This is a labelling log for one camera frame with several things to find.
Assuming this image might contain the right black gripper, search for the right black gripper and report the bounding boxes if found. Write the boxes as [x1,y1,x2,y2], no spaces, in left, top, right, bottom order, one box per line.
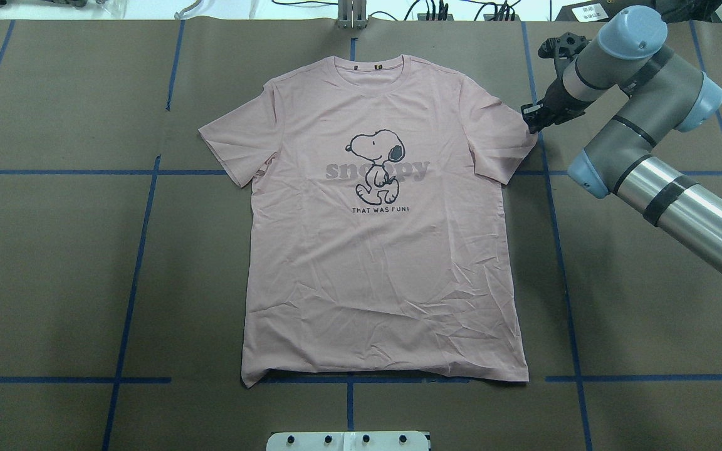
[520,79,587,134]

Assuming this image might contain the pink Snoopy t-shirt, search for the pink Snoopy t-shirt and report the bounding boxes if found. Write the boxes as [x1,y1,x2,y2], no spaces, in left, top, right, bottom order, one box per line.
[199,55,538,387]

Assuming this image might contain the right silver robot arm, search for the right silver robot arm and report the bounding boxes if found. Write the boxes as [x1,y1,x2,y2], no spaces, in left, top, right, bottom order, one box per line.
[521,5,722,273]

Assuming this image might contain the black box with label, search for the black box with label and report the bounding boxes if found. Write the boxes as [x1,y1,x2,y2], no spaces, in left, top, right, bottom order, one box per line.
[553,1,620,23]

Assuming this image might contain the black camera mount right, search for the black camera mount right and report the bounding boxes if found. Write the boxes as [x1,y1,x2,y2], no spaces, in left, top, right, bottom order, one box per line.
[538,32,591,78]

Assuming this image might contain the aluminium frame post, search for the aluminium frame post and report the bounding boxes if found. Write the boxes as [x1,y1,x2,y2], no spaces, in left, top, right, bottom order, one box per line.
[336,0,369,29]

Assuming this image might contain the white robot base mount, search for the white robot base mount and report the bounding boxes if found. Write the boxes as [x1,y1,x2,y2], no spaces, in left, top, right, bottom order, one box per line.
[266,430,432,450]

